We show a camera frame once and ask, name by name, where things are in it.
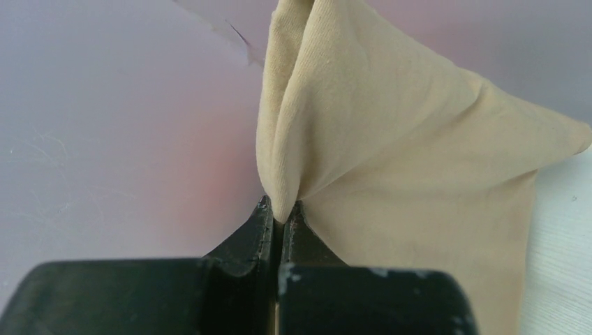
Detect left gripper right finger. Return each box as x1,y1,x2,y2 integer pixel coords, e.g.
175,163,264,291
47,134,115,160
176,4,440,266
277,203,479,334

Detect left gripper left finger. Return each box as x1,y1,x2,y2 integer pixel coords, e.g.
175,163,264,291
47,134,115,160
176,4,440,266
1,197,274,334

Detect beige t shirt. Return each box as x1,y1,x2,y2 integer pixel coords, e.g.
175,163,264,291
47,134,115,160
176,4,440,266
256,1,591,334

